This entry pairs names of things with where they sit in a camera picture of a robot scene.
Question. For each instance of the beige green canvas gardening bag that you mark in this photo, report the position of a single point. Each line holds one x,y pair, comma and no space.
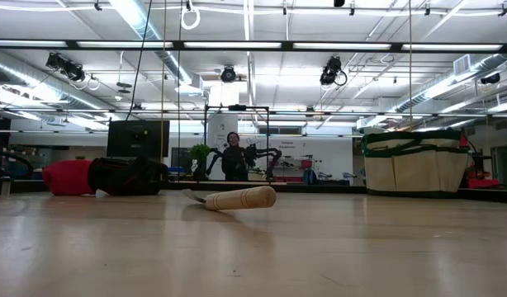
414,173

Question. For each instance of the distant green plant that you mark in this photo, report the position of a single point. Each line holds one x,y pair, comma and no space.
200,152

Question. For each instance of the distant shelf red bins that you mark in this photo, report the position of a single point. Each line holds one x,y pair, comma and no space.
306,164

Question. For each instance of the person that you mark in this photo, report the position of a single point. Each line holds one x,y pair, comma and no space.
235,163

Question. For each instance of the black ceiling spotlight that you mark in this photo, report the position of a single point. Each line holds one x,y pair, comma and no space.
331,70
491,78
65,68
228,75

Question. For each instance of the black beam with light strips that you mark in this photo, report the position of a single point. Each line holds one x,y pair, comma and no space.
287,45

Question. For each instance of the red crates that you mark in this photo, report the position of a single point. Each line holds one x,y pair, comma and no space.
484,182

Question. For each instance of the black aluminium table frame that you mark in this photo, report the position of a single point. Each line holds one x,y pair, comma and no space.
319,188

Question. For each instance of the black monitor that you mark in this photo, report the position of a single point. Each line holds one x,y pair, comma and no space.
138,138

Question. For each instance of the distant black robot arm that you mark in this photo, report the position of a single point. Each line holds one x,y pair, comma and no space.
215,158
266,153

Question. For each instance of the distant black rig frame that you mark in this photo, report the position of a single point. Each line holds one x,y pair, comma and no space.
237,108

